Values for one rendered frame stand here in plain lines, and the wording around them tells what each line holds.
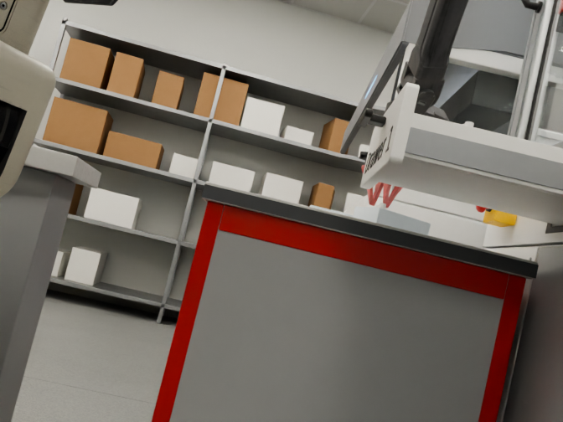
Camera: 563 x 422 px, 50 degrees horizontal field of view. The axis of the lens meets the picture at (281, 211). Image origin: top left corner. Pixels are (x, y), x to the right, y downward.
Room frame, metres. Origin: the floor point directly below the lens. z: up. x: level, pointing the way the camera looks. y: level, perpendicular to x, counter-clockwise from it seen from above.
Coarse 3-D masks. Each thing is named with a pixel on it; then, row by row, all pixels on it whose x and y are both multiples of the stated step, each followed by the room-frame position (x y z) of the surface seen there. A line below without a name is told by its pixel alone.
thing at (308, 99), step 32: (64, 32) 4.32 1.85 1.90; (96, 32) 4.33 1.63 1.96; (160, 64) 4.76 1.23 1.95; (192, 64) 4.54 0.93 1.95; (224, 64) 4.45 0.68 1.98; (64, 96) 4.77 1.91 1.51; (96, 96) 4.53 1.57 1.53; (128, 96) 4.38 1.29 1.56; (288, 96) 4.77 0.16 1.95; (320, 96) 4.55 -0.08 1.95; (192, 128) 4.88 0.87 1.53; (224, 128) 4.55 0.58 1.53; (96, 160) 4.55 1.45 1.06; (320, 160) 4.90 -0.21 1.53; (192, 192) 4.45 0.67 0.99; (96, 224) 4.38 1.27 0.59; (96, 288) 4.39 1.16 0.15; (128, 288) 4.89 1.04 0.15; (160, 320) 4.45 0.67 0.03
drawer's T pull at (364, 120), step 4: (368, 108) 0.88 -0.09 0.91; (364, 112) 0.89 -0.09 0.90; (368, 112) 0.88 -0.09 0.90; (372, 112) 0.88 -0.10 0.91; (364, 116) 0.89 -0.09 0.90; (368, 116) 0.89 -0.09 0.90; (372, 116) 0.90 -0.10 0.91; (376, 116) 0.90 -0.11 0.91; (380, 116) 0.90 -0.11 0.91; (384, 116) 0.91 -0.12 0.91; (360, 120) 0.93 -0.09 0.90; (364, 120) 0.91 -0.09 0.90; (368, 120) 0.90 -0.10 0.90; (372, 120) 0.91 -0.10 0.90; (376, 120) 0.90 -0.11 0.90; (380, 120) 0.90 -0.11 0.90; (384, 120) 0.90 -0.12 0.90; (360, 124) 0.94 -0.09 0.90; (364, 124) 0.93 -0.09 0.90; (372, 124) 0.92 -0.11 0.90; (376, 124) 0.92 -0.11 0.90; (380, 124) 0.91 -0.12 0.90; (384, 124) 0.91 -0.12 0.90
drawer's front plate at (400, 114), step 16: (400, 96) 0.80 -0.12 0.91; (416, 96) 0.77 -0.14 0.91; (400, 112) 0.77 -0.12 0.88; (384, 128) 0.91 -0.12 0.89; (400, 128) 0.77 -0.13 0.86; (400, 144) 0.77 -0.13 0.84; (368, 160) 1.03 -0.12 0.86; (384, 160) 0.82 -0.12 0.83; (400, 160) 0.77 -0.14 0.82; (368, 176) 0.97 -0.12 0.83; (384, 176) 0.89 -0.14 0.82
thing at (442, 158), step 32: (416, 128) 0.79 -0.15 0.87; (448, 128) 0.79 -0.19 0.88; (416, 160) 0.80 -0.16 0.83; (448, 160) 0.79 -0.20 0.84; (480, 160) 0.79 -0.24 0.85; (512, 160) 0.79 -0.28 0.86; (544, 160) 0.79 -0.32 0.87; (448, 192) 0.98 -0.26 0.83; (480, 192) 0.91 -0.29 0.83; (512, 192) 0.85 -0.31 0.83; (544, 192) 0.80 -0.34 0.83
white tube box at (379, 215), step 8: (360, 208) 1.16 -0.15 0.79; (368, 208) 1.14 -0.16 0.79; (376, 208) 1.12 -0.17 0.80; (384, 208) 1.11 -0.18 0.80; (360, 216) 1.16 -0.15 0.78; (368, 216) 1.14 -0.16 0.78; (376, 216) 1.11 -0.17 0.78; (384, 216) 1.11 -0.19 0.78; (392, 216) 1.12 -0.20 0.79; (400, 216) 1.13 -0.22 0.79; (392, 224) 1.12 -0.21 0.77; (400, 224) 1.13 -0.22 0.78; (408, 224) 1.14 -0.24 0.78; (416, 224) 1.15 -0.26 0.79; (424, 224) 1.15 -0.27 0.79; (416, 232) 1.15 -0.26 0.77; (424, 232) 1.16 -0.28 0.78
